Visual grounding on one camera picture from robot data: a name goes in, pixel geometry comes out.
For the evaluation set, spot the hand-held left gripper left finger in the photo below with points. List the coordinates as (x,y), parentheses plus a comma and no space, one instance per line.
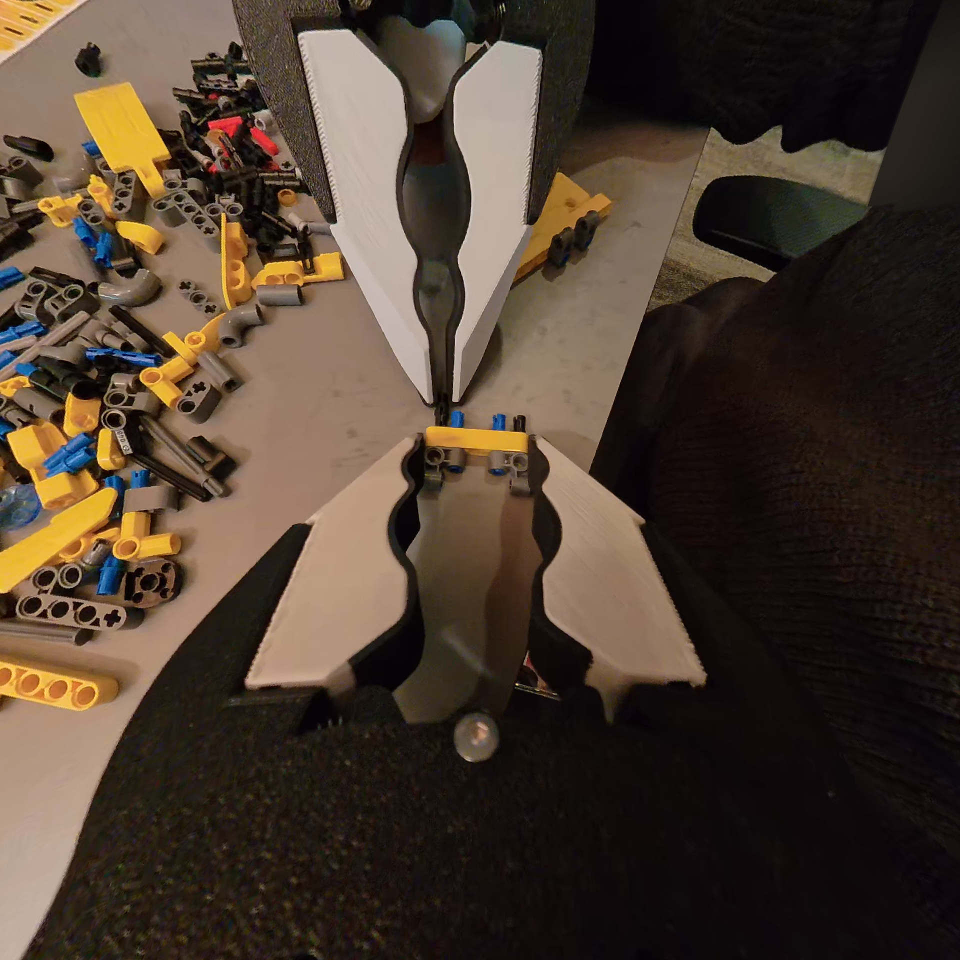
(337,592)

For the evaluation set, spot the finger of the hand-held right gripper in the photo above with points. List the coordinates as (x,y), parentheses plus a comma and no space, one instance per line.
(499,187)
(360,165)

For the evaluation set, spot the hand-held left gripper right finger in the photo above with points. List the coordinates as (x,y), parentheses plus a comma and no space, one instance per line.
(615,592)

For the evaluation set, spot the yellow toy brick block assembly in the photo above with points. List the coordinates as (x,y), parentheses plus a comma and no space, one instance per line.
(559,210)

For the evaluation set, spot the yellow beam with grey connectors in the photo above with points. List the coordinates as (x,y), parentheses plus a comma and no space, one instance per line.
(472,437)

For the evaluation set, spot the black toy pin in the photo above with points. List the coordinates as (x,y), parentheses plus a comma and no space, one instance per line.
(444,411)

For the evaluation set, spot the small black toy connector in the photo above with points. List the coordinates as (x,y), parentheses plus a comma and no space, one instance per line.
(88,58)

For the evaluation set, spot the person's black sweater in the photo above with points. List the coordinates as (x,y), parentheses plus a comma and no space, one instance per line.
(825,525)

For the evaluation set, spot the yellow black sticker sheet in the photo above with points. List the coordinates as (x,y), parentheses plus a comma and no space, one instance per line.
(22,30)

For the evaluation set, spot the pile of toy building pieces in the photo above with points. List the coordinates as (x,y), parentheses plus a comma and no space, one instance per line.
(81,414)

